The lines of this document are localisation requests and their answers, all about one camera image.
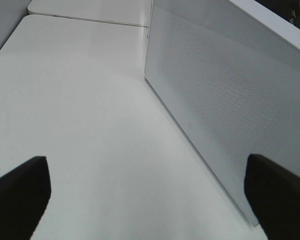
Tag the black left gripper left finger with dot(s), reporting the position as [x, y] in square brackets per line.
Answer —
[25, 192]

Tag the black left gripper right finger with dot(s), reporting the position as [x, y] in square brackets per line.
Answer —
[273, 193]

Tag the white microwave door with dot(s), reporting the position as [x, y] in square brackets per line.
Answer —
[229, 73]

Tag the white microwave oven body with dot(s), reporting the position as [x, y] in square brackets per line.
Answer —
[286, 9]

